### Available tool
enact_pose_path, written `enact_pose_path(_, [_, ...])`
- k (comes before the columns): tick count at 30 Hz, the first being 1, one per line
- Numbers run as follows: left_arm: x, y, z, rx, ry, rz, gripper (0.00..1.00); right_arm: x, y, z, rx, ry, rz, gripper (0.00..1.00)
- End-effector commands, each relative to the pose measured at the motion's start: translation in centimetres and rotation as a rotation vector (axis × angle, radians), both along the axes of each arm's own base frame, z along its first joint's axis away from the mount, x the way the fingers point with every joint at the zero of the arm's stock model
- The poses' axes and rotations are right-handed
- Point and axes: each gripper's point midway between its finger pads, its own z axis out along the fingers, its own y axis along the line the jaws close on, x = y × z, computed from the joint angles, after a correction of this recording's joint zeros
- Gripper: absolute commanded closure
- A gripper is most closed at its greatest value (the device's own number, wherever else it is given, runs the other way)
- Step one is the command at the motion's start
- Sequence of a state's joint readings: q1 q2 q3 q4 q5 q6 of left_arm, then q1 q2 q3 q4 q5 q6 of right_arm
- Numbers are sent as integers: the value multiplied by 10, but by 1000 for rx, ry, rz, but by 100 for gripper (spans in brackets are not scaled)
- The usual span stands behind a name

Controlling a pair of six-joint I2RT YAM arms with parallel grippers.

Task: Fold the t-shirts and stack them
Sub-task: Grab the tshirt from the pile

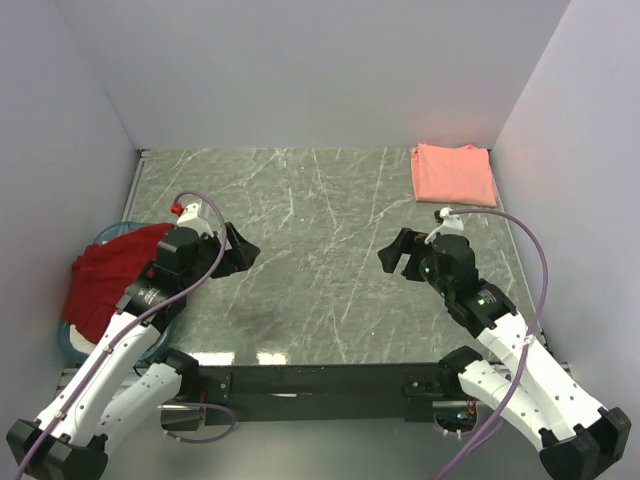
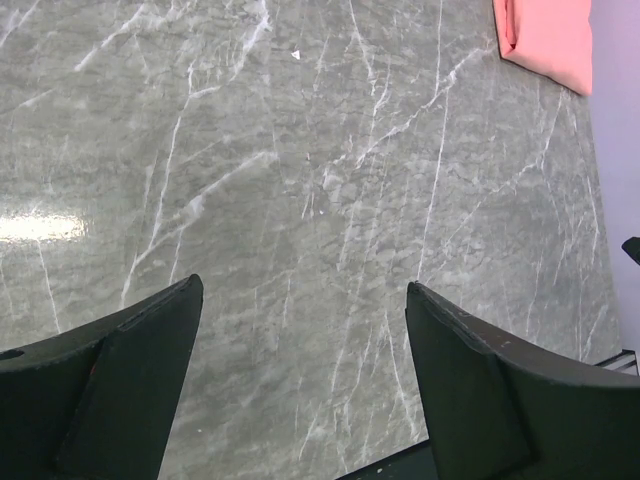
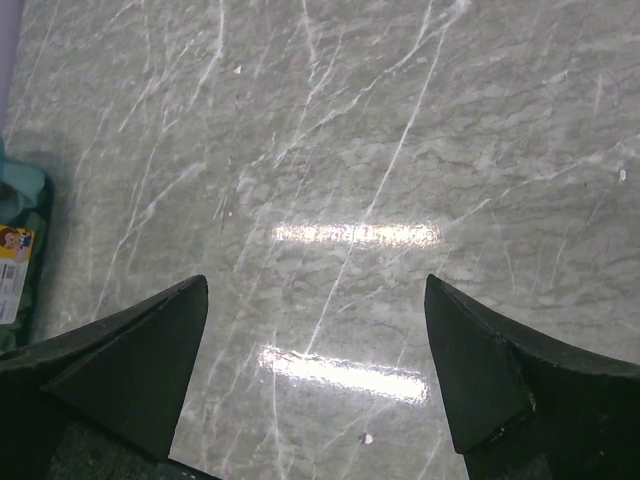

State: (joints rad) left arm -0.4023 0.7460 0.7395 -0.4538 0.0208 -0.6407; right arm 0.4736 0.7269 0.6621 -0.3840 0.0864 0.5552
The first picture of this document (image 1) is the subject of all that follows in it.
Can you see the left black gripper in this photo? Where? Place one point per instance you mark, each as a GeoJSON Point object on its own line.
{"type": "Point", "coordinates": [235, 260]}

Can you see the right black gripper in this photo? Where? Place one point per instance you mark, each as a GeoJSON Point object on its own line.
{"type": "Point", "coordinates": [407, 241]}

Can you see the red t shirt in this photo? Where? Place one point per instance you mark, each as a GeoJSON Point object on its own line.
{"type": "Point", "coordinates": [101, 275]}

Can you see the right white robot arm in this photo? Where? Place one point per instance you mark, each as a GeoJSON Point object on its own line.
{"type": "Point", "coordinates": [576, 437]}

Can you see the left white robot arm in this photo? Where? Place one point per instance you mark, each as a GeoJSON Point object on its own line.
{"type": "Point", "coordinates": [74, 435]}

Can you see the folded pink t shirt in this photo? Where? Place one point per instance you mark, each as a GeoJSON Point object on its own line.
{"type": "Point", "coordinates": [459, 175]}

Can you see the teal plastic basket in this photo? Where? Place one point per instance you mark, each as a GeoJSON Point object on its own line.
{"type": "Point", "coordinates": [107, 234]}

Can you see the white cloth in basket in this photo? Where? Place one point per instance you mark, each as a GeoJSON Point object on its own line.
{"type": "Point", "coordinates": [78, 342]}

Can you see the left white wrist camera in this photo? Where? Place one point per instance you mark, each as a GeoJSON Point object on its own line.
{"type": "Point", "coordinates": [193, 215]}

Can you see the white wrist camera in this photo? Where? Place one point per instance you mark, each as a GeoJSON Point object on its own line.
{"type": "Point", "coordinates": [446, 223]}
{"type": "Point", "coordinates": [193, 215]}

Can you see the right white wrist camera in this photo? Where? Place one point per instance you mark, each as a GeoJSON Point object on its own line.
{"type": "Point", "coordinates": [446, 223]}

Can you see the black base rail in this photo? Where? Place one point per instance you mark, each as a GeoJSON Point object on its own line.
{"type": "Point", "coordinates": [256, 393]}

